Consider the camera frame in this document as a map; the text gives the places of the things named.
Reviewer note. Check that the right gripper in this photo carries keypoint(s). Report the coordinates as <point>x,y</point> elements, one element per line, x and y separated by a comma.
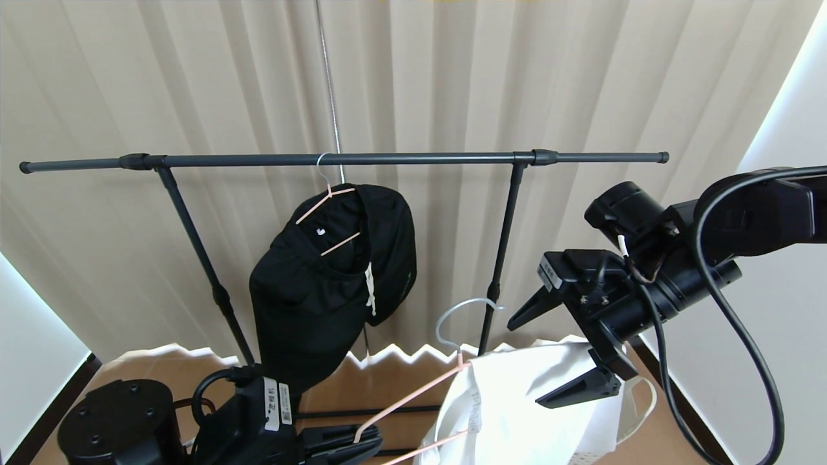
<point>646,303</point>

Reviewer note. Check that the white garment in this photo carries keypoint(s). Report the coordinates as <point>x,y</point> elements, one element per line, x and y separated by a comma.
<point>517,413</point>

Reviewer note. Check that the pink clothes hanger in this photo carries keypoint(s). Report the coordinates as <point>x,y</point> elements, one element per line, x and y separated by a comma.
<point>313,206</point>
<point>407,403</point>

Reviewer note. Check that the black shorts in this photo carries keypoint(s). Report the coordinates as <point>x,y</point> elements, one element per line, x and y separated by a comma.
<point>310,323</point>

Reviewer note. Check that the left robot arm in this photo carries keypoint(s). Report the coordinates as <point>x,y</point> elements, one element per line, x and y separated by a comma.
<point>116,420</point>

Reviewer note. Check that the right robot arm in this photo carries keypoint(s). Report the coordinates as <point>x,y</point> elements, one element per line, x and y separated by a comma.
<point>762,213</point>

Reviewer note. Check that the white laundry basket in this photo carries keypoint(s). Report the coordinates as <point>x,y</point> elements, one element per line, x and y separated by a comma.
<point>646,413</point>

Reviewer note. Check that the black clothes rack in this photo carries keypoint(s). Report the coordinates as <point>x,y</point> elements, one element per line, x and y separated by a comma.
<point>258,159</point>

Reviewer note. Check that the beige curtain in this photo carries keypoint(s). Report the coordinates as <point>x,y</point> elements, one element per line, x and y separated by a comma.
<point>581,64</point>

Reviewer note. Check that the silver curtain wand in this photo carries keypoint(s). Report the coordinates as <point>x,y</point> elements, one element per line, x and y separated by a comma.
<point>329,84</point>

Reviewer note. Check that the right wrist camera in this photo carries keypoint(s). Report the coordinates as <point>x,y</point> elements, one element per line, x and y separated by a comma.
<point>575,271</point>

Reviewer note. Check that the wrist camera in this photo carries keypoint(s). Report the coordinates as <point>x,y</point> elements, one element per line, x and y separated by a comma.
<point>245,420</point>
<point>575,271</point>

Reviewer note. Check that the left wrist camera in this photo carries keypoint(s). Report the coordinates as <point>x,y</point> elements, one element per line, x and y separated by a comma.
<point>245,420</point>

